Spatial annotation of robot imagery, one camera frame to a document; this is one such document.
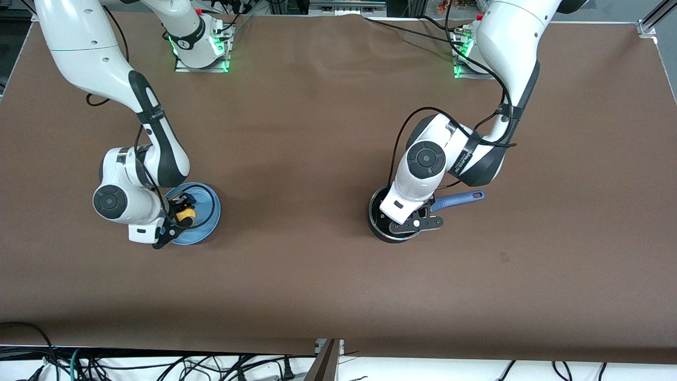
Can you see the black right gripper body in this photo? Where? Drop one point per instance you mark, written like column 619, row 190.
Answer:
column 174, row 208

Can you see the yellow potato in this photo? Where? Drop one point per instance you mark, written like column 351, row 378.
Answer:
column 186, row 216

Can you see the glass lid with blue knob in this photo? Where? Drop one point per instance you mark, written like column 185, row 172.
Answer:
column 378, row 217

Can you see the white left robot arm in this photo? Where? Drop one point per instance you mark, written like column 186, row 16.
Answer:
column 508, row 47

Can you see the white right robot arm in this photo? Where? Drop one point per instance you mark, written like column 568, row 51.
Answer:
column 84, row 42

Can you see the blue round plate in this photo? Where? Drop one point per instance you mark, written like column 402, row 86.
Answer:
column 202, row 209

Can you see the brown table cover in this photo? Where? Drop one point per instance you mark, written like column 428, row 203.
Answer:
column 317, row 132

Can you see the black power plug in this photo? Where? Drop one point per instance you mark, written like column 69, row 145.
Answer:
column 288, row 369

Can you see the orange toy figure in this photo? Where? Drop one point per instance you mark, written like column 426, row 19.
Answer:
column 447, row 6

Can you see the aluminium crossbar profile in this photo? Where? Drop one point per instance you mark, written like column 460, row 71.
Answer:
column 344, row 9

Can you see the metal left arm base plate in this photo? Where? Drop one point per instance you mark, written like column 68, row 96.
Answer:
column 465, row 74

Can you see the grey metal post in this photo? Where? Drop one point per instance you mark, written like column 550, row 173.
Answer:
column 327, row 365

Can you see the aluminium frame corner profile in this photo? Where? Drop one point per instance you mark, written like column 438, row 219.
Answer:
column 648, row 26

